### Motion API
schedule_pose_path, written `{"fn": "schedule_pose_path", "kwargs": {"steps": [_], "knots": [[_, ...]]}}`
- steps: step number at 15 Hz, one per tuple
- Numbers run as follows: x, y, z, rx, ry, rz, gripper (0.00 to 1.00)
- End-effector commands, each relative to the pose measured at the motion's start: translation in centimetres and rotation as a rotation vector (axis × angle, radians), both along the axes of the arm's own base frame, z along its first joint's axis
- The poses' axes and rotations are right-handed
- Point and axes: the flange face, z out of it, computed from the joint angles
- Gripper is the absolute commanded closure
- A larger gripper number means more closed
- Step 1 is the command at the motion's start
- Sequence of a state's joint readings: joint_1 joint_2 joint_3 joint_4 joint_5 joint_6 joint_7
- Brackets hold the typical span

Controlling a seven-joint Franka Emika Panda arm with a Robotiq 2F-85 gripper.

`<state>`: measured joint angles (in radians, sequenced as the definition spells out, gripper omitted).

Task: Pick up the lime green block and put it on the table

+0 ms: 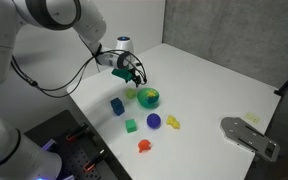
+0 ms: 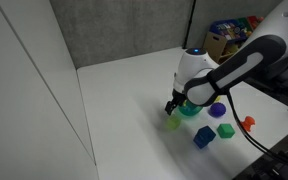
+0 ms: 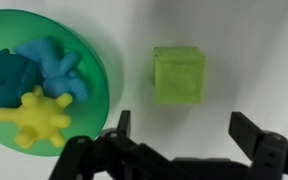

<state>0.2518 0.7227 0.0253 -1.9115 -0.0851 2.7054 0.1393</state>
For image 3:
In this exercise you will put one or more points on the yellow spiky toy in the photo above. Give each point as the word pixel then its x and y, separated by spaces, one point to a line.
pixel 39 116

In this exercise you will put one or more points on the light blue rubber toy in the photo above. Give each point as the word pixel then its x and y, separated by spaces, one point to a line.
pixel 52 66

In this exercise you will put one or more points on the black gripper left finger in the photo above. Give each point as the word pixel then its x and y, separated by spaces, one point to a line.
pixel 117 150

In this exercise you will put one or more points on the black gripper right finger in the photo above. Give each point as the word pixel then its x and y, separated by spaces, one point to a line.
pixel 270 150

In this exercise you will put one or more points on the green plastic bowl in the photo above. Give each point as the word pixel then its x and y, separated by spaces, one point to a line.
pixel 90 110

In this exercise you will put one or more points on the lime green block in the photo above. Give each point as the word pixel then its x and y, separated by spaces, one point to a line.
pixel 179 76

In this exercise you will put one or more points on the teal rubber toy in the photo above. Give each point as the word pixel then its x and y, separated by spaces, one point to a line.
pixel 4 80

